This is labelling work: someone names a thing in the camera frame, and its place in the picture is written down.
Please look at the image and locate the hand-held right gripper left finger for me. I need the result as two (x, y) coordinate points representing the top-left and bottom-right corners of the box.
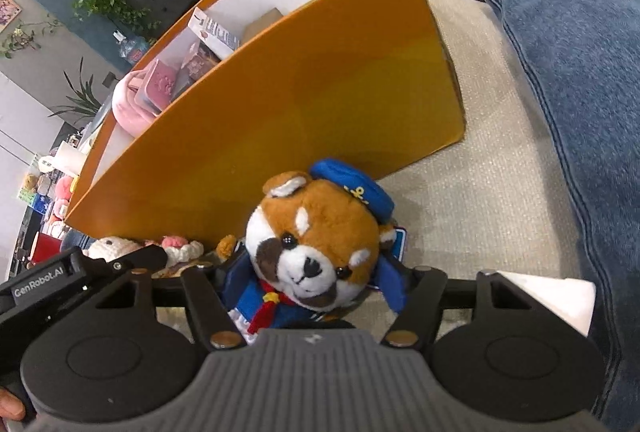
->
(95, 263), (246, 350)

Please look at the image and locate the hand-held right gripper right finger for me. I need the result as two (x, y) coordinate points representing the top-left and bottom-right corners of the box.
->
(381, 266), (556, 347)

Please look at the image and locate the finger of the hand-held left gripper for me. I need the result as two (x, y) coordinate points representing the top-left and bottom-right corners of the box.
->
(85, 245), (168, 271)

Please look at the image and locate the red panda sailor plush toy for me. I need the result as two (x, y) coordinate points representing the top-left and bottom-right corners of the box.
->
(215, 157), (409, 346)

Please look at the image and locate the orange cardboard box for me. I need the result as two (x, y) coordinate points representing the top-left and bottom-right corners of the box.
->
(64, 0), (467, 246)

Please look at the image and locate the person's left hand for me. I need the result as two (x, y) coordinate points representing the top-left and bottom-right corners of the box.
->
(0, 388), (26, 420)

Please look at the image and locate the pink and white plush toy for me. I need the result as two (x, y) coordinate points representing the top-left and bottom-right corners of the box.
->
(144, 235), (204, 269)

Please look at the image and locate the white crochet plush toy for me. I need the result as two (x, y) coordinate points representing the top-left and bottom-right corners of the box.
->
(82, 236), (144, 264)

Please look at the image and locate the red box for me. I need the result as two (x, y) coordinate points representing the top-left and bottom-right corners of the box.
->
(30, 232), (67, 266)

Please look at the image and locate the beige sofa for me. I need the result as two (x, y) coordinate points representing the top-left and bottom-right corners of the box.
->
(200, 0), (640, 365)

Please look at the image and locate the white paper sheet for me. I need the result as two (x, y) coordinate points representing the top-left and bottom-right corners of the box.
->
(495, 269), (599, 339)

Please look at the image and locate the spiky leaf plant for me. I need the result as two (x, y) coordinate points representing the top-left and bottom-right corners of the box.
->
(47, 57), (109, 119)

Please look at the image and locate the pink embossed case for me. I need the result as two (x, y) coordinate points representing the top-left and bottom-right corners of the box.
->
(134, 59), (179, 114)

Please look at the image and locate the pink printed packet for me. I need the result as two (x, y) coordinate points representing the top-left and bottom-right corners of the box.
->
(179, 41), (221, 81)

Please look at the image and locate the water jug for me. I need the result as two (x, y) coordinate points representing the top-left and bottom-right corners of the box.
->
(116, 35), (151, 64)

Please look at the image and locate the small printed white carton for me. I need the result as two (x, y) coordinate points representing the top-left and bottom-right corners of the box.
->
(187, 7), (240, 61)

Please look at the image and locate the trailing vine plant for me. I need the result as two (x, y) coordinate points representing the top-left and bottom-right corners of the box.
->
(0, 18), (62, 59)

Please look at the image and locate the green leafy plant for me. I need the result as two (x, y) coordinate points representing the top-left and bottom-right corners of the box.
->
(74, 0), (162, 34)

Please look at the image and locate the brown cardboard piece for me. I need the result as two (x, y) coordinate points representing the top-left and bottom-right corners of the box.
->
(242, 8), (286, 41)

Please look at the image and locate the person's blue jeans leg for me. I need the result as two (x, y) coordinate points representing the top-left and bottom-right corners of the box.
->
(480, 0), (640, 431)

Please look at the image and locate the framed wall picture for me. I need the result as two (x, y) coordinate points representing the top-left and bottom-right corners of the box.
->
(0, 0), (24, 34)

